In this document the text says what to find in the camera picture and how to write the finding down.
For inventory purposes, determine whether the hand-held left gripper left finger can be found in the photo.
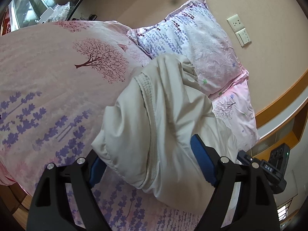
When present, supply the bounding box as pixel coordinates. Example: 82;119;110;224
26;149;113;231

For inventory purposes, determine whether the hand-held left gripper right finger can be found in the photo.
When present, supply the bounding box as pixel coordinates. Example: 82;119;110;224
190;134;281;231

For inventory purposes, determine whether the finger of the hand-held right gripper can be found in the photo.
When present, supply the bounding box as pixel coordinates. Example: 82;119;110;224
237;150;254;166

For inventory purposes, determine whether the beige puffer jacket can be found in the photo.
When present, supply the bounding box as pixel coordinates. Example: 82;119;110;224
91;53;243;216

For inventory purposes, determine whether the pink tree print pillow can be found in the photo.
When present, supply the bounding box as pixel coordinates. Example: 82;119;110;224
208;79;260;153

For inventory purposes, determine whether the wooden headboard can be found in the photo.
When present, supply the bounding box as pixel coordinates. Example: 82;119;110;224
250;70;308;231

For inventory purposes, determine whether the pink floral bed sheet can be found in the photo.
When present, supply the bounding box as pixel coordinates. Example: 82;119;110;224
0;20;217;231

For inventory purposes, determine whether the pink lavender print pillow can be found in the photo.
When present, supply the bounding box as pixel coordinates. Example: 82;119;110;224
126;0;248;99

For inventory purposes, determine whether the clear plastic bag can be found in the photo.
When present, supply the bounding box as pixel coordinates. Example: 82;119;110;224
53;2;71;22

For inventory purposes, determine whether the white wall socket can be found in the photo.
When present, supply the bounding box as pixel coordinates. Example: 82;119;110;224
227;14;242;32
235;28;252;46

